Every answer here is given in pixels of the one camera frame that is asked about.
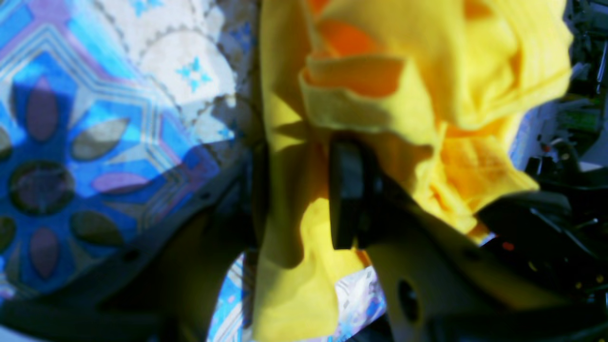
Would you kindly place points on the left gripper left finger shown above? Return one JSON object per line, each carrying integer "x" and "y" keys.
{"x": 166, "y": 282}

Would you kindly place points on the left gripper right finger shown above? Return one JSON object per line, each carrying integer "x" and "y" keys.
{"x": 538, "y": 281}

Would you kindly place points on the yellow T-shirt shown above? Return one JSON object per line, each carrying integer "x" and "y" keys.
{"x": 437, "y": 88}

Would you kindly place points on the patterned blue tablecloth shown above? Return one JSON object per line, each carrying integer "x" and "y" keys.
{"x": 114, "y": 113}

